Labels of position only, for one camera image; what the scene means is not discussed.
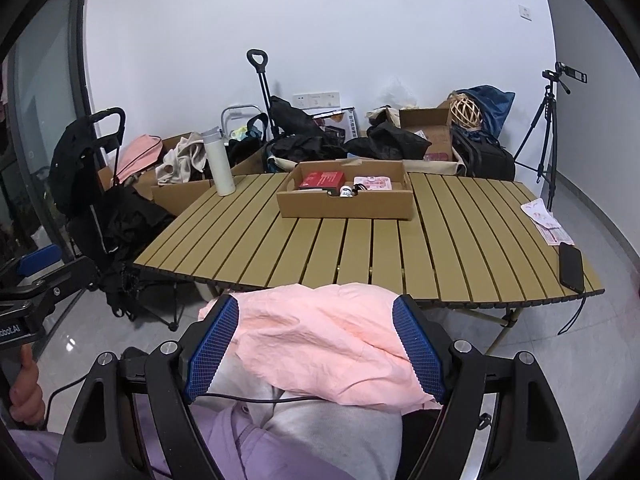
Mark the pink cartoon wallet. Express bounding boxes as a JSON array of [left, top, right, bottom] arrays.
[[354, 176, 393, 191]]

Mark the red and green box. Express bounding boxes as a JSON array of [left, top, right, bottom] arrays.
[[298, 171, 346, 192]]

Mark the white tube bottle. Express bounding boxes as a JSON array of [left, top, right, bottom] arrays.
[[338, 183, 367, 197]]

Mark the person left hand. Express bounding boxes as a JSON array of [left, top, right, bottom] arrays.
[[10, 344, 46, 427]]

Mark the pink cloth on lap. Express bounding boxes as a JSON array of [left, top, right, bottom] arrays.
[[206, 283, 440, 415]]

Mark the black stroller cart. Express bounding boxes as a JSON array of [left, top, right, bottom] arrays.
[[48, 107, 179, 332]]

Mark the cardboard tray box on table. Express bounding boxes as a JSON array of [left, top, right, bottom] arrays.
[[277, 158, 414, 220]]

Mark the cardboard box left floor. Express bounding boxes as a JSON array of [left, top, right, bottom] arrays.
[[98, 131, 266, 217]]

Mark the black smartphone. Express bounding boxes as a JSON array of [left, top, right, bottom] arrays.
[[558, 243, 585, 294]]

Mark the pink bag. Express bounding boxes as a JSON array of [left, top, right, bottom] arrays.
[[114, 134, 164, 182]]

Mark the beige clothes pile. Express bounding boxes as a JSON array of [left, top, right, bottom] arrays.
[[155, 132, 207, 186]]

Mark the white thermos bottle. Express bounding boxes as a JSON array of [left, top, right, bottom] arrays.
[[202, 127, 235, 196]]

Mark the black backpack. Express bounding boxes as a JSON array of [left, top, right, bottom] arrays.
[[450, 125, 515, 181]]

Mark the black clothes pile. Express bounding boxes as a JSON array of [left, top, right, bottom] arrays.
[[344, 122, 432, 160]]

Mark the open cardboard box background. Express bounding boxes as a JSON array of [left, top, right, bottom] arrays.
[[399, 107, 452, 162]]

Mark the woven rattan ball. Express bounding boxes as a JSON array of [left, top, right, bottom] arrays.
[[447, 92, 483, 131]]

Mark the white metal rack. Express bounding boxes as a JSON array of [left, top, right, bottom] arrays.
[[219, 104, 262, 138]]

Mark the blue bag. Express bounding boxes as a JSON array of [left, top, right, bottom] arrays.
[[457, 84, 515, 139]]

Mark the black cable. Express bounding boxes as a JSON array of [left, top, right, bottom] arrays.
[[44, 374, 327, 476]]

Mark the black camera tripod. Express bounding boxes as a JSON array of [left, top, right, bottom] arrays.
[[513, 61, 588, 211]]

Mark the wall power strip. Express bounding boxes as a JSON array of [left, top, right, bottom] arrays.
[[292, 91, 341, 110]]

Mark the trolley handle black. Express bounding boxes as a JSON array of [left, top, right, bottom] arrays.
[[246, 49, 279, 139]]

